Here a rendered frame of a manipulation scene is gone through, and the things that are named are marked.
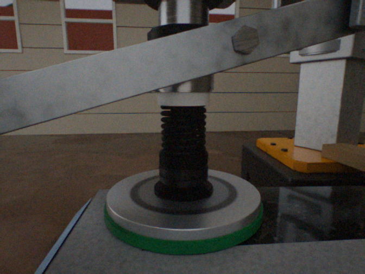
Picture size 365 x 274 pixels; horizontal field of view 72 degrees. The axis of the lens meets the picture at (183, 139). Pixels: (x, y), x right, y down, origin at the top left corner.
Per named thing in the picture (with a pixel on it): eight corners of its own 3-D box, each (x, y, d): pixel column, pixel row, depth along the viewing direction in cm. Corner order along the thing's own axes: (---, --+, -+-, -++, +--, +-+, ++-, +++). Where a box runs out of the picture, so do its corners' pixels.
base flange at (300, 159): (253, 144, 138) (254, 136, 137) (340, 144, 140) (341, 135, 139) (297, 173, 90) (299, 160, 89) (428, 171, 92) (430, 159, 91)
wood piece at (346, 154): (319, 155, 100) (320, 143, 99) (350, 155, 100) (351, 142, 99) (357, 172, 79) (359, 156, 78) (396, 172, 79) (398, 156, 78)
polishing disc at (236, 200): (274, 186, 40) (274, 179, 40) (229, 266, 22) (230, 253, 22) (163, 167, 50) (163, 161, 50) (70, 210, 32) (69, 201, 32)
